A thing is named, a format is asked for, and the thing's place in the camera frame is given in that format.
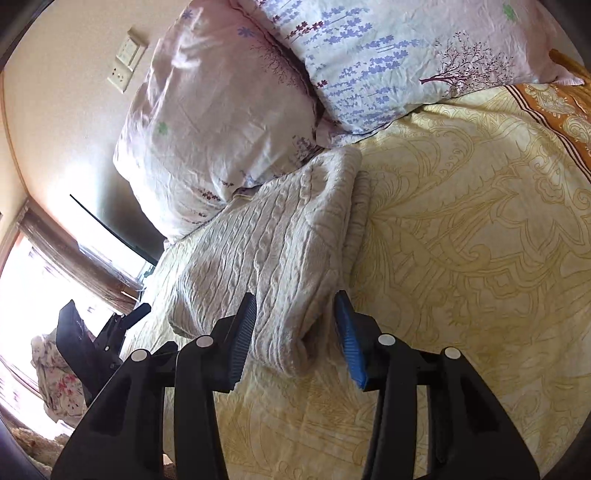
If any cream cable knit sweater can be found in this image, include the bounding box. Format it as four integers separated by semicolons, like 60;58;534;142
167;145;373;380

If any beige fuzzy cloth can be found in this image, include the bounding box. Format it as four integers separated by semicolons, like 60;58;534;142
11;427;71;468

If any pink floral pillow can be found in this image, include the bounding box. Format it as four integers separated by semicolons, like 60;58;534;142
113;0;331;243

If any white wall switch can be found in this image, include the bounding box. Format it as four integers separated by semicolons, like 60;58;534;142
115;34;142;68

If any white floral cloth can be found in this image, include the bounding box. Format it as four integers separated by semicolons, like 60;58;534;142
31;335;89;423

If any brown window frame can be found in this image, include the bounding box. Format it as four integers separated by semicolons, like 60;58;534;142
0;198;140;416

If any yellow patterned bed sheet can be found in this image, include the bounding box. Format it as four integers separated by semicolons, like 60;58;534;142
117;51;591;480

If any white lavender print pillow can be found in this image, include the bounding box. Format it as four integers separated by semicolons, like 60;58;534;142
238;0;585;149

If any white wall socket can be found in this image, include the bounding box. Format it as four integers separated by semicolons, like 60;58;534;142
107;65;133;95

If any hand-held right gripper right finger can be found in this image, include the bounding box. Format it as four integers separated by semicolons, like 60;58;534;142
333;290;541;480

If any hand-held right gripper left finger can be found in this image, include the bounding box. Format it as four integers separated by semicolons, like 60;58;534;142
51;292;257;480

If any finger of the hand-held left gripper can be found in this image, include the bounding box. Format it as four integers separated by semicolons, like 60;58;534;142
107;302;152;342

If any dark flat screen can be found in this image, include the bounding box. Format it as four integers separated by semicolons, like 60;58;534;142
69;194;160;267

